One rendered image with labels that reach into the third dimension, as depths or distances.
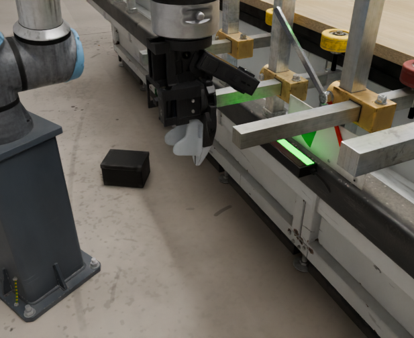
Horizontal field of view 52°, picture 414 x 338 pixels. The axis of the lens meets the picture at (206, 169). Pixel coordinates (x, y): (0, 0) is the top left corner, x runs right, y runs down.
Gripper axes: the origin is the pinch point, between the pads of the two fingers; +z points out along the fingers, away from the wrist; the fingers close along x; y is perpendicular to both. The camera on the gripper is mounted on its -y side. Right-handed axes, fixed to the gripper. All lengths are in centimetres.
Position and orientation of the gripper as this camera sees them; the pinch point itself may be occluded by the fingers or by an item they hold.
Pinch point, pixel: (200, 156)
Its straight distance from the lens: 69.1
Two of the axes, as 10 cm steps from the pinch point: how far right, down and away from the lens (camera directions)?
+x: 4.3, 4.9, -7.6
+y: -9.0, 2.3, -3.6
